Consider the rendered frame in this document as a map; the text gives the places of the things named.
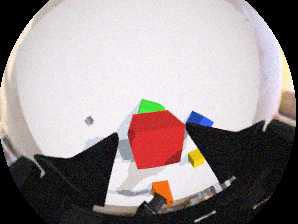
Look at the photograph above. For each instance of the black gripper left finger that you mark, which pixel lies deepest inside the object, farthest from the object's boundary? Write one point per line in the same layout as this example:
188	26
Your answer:
88	172

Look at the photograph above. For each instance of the blue block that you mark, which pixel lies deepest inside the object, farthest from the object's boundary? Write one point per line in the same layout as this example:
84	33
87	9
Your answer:
199	119

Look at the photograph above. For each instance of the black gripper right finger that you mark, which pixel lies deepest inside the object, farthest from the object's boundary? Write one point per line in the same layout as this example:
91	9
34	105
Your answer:
223	149

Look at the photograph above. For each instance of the yellow cube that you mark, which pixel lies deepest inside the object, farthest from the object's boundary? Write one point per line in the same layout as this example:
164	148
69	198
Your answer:
195	158

